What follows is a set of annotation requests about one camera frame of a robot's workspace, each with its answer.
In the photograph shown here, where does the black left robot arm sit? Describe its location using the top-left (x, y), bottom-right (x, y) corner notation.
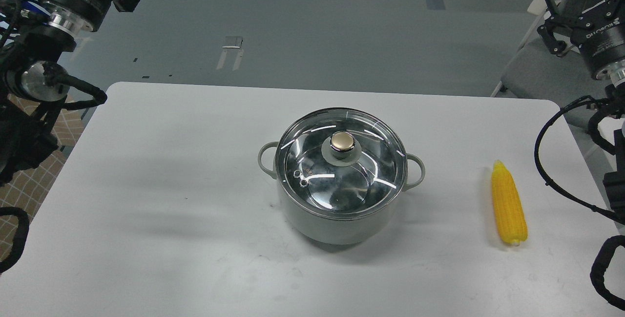
top-left (0, 0), bottom-right (140, 272)

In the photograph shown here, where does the brown checkered cloth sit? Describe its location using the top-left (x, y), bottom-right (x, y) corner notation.
top-left (0, 94), bottom-right (85, 260)

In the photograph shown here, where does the grey office chair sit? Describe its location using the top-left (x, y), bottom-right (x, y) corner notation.
top-left (500, 0), bottom-right (624, 107)

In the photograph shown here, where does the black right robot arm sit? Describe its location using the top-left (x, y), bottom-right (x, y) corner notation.
top-left (533, 0), bottom-right (625, 224)

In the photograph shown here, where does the yellow corn cob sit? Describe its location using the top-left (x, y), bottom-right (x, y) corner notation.
top-left (491, 160), bottom-right (528, 246)

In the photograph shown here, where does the glass pot lid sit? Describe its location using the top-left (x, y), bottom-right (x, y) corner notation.
top-left (274, 107), bottom-right (408, 218)

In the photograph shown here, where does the grey pot with handles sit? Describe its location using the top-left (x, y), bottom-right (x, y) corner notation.
top-left (257, 135), bottom-right (426, 245)

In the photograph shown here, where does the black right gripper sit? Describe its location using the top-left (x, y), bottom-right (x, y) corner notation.
top-left (537, 0), bottom-right (625, 81)

